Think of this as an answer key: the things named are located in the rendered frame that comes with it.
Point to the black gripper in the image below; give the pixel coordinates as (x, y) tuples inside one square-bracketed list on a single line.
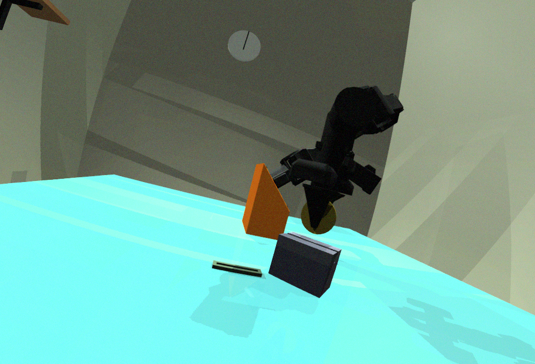
[(324, 187)]

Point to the gold coin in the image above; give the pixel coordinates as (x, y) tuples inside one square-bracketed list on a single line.
[(326, 224)]

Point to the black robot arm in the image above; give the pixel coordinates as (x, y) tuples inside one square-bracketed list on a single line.
[(355, 112)]

